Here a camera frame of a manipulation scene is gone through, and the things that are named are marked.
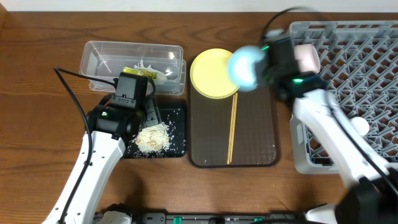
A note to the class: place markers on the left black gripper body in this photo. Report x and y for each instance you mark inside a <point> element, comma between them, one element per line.
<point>152,109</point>

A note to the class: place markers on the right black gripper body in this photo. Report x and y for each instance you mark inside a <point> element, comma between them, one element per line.
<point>273,72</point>

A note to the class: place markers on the yellow green snack wrapper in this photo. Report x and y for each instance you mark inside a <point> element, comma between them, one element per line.
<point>141,72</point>

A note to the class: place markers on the pink shallow bowl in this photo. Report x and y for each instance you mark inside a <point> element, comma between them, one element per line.
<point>307,58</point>

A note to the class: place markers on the white plastic bag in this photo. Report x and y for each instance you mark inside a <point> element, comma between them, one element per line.
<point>158,77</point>

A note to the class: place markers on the light blue bowl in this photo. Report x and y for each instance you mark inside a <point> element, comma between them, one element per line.
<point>242,67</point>

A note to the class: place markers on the rice food waste pile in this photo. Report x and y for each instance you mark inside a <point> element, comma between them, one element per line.
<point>154,140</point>

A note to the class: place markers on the white green cup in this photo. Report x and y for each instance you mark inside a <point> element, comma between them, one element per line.
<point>360,125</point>

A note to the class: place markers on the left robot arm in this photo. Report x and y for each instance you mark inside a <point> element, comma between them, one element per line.
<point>110,126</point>

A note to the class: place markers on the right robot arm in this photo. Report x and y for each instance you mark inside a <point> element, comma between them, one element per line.
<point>370,181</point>

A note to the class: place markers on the clear plastic waste bin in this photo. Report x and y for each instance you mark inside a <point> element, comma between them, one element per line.
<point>106,60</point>

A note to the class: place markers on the black waste tray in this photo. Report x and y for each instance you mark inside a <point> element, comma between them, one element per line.
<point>177,137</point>

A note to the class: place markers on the grey dishwasher rack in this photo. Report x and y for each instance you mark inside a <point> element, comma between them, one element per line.
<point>358,59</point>

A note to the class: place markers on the right wooden chopstick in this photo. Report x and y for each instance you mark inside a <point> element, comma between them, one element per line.
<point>233,127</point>

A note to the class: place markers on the yellow round plate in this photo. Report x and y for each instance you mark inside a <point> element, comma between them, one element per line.
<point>209,74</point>

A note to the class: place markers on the brown serving tray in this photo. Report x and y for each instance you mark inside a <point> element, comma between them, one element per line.
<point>256,139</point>

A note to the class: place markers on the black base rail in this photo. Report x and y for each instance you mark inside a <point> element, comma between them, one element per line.
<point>162,216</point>

